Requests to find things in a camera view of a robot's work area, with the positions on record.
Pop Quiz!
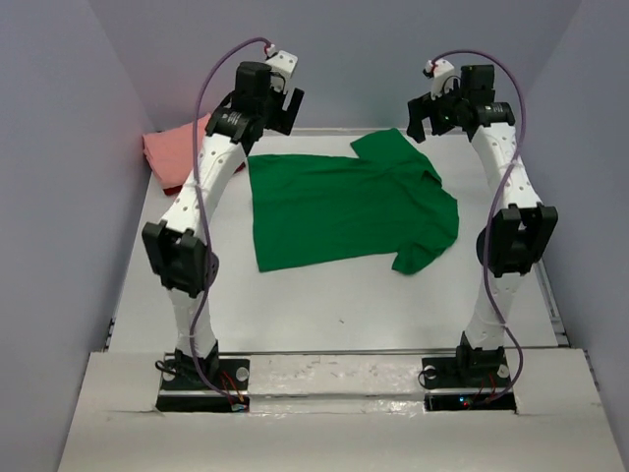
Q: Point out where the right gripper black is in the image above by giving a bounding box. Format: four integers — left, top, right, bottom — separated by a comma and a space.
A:
406, 80, 468, 145

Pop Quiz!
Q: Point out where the green t shirt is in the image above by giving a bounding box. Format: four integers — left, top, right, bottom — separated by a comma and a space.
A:
249, 129, 460, 275

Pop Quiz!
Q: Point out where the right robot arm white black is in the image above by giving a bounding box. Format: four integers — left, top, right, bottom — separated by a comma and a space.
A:
407, 59, 558, 389

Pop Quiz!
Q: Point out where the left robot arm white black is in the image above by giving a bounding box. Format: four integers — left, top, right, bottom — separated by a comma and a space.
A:
142, 50, 304, 388

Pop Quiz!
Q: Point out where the pink folded t shirt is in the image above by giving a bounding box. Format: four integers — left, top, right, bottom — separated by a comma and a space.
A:
143, 122, 194, 191

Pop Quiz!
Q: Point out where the dark red folded t shirt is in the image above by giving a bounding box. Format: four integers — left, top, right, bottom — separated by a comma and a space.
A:
163, 163, 247, 197

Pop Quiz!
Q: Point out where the white cardboard front cover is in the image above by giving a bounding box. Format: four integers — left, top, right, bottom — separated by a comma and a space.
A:
60, 349, 623, 471

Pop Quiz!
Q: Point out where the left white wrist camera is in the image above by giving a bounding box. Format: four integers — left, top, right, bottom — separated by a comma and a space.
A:
264, 43, 298, 81

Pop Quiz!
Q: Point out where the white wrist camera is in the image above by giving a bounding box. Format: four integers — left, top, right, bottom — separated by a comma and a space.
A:
424, 58, 459, 100
264, 43, 298, 81

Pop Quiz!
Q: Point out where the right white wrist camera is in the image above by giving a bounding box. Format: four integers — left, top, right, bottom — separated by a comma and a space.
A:
424, 58, 459, 100

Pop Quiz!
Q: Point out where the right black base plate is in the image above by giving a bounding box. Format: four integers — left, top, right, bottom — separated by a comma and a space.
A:
418, 356, 517, 413

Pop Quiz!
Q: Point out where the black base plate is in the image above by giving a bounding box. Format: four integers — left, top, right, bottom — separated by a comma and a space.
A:
154, 356, 251, 413
418, 356, 517, 413

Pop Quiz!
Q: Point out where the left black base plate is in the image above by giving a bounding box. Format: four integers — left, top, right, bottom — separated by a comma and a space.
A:
154, 356, 251, 413

